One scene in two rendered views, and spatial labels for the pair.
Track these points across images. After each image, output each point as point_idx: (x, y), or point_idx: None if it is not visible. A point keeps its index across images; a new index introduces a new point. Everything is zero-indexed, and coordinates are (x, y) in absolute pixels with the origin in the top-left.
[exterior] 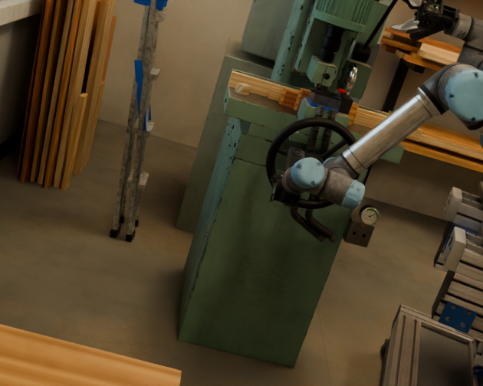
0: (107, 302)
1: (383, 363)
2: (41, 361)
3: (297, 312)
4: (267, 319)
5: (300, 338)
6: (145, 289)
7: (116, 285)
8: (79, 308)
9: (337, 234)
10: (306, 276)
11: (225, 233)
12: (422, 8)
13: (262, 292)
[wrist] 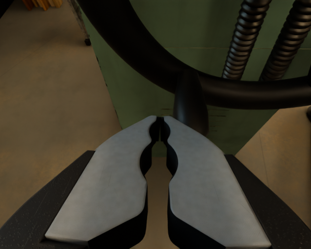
0: (77, 125)
1: None
2: None
3: (234, 137)
4: None
5: (238, 147)
6: (108, 97)
7: (87, 101)
8: (54, 142)
9: (309, 66)
10: (247, 115)
11: (128, 95)
12: None
13: None
